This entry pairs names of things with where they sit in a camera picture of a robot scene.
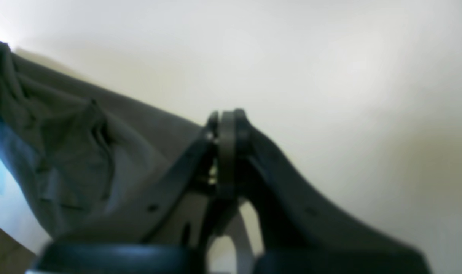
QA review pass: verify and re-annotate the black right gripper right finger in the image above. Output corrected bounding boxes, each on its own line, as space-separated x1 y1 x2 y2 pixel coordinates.
233 109 430 274

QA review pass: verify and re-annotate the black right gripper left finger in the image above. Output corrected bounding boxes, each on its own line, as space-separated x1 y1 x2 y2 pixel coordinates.
57 112 218 248

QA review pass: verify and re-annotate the dark grey T-shirt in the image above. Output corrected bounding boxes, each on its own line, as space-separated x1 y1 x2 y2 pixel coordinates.
0 40 254 274

